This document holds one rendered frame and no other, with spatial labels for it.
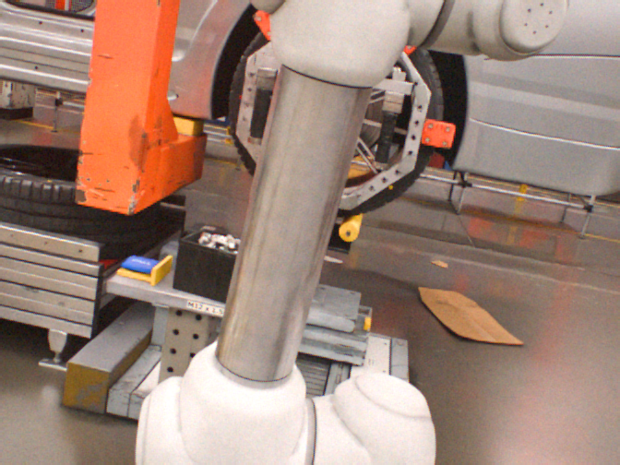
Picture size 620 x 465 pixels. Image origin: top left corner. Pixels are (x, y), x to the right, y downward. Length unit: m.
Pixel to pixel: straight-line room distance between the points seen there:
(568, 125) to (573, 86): 0.12
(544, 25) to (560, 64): 1.60
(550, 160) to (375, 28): 1.67
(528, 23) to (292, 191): 0.28
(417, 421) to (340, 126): 0.41
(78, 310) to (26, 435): 0.40
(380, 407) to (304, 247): 0.26
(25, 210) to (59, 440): 0.72
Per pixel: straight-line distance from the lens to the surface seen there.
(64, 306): 2.15
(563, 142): 2.34
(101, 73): 1.90
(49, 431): 1.94
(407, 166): 2.13
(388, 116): 1.90
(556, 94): 2.32
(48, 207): 2.24
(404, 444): 0.95
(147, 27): 1.86
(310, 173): 0.75
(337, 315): 2.30
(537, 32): 0.72
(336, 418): 0.96
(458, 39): 0.74
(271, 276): 0.80
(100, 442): 1.90
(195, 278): 1.60
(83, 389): 2.00
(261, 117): 1.93
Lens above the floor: 1.00
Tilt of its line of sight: 14 degrees down
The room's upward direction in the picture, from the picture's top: 11 degrees clockwise
